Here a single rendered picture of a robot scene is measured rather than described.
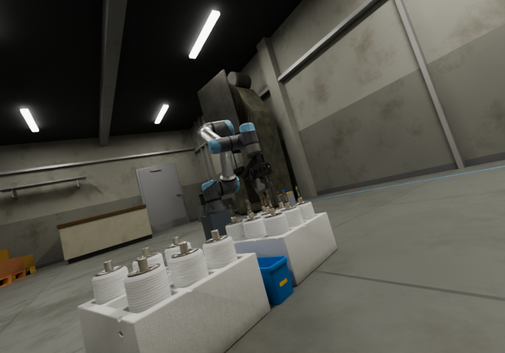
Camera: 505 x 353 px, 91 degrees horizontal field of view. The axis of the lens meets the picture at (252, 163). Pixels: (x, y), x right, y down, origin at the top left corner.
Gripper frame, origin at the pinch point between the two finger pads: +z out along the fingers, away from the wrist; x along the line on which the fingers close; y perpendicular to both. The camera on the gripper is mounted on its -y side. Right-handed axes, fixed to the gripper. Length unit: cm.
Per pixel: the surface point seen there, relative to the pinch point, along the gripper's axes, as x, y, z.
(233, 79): 270, -228, -230
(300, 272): -14.8, 20.7, 31.1
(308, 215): 9.3, 15.9, 14.8
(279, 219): -13.7, 17.0, 11.0
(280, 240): -18.9, 19.2, 17.8
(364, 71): 304, -9, -130
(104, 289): -70, -5, 13
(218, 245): -46, 18, 10
